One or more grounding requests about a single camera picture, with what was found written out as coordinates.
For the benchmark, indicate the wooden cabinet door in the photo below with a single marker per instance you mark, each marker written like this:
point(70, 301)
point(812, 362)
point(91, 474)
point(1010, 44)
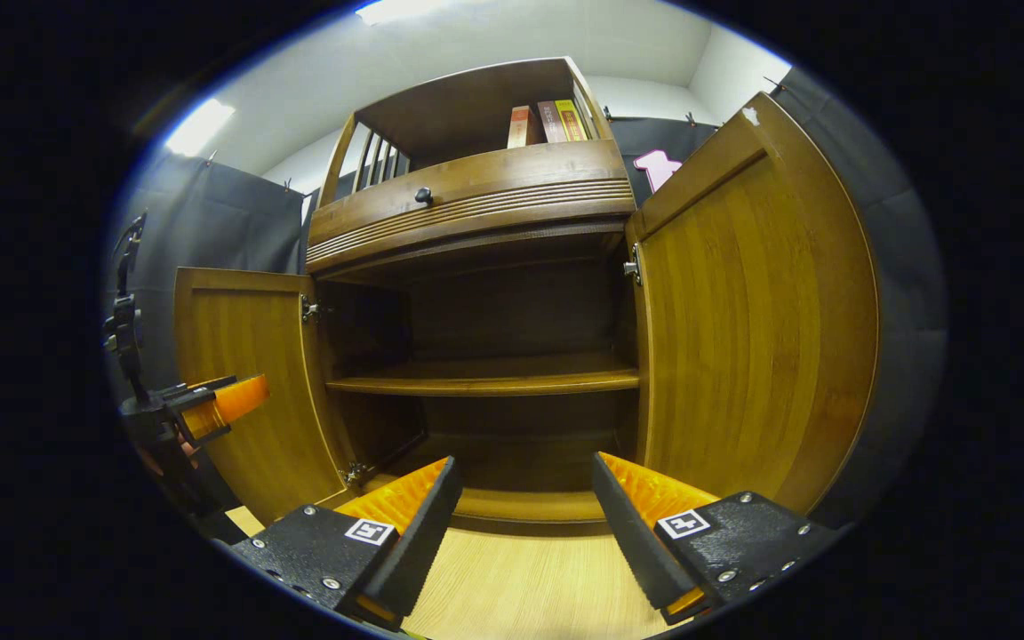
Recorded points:
point(245, 338)
point(743, 338)

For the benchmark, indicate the black backdrop cloth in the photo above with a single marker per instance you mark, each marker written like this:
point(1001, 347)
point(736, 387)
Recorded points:
point(210, 222)

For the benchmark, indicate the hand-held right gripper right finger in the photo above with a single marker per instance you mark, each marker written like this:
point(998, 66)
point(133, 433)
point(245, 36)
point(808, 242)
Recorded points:
point(632, 533)

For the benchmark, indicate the maroon book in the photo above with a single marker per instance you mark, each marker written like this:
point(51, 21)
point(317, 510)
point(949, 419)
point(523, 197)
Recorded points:
point(552, 123)

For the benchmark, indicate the yellow book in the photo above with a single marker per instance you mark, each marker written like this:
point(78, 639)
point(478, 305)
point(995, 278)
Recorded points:
point(572, 120)

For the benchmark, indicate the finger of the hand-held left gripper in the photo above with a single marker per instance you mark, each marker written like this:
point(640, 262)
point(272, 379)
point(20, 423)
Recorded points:
point(196, 388)
point(232, 404)

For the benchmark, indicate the wooden drawer with black knob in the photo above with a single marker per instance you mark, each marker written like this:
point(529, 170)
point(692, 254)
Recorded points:
point(521, 173)

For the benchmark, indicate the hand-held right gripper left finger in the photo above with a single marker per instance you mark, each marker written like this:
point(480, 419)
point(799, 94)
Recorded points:
point(423, 533)

